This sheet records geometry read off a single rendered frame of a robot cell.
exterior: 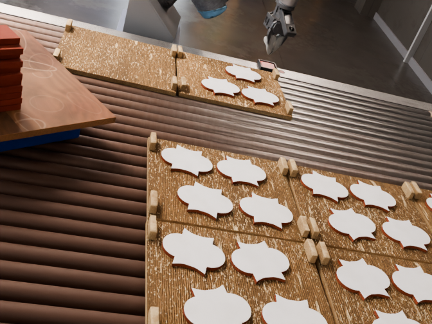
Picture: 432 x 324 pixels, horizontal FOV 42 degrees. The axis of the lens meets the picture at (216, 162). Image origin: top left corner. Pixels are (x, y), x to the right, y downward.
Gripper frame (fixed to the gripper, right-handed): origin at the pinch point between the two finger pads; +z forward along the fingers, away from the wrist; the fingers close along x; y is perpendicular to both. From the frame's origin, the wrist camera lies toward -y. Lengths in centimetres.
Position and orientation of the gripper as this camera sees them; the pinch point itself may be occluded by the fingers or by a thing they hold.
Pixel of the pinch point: (270, 53)
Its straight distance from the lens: 230.1
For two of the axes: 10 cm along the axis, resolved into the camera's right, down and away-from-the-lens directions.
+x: -8.8, -0.1, -4.7
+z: -3.0, 7.9, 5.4
